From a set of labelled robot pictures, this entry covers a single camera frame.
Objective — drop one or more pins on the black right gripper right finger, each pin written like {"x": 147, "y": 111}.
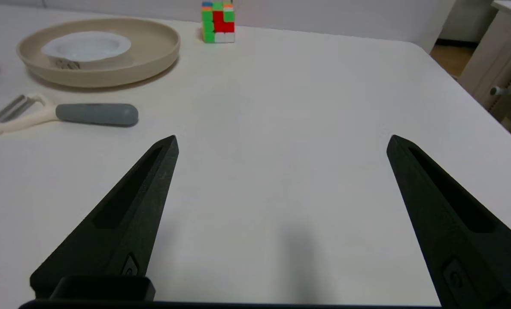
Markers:
{"x": 448, "y": 227}

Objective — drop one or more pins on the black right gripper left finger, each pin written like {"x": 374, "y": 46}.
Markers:
{"x": 129, "y": 219}

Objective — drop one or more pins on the beige ceramic bowl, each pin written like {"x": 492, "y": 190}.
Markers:
{"x": 152, "y": 47}

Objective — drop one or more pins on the beige cabinet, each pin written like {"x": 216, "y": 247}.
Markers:
{"x": 491, "y": 56}

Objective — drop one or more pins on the colourful puzzle cube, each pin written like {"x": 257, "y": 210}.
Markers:
{"x": 219, "y": 23}

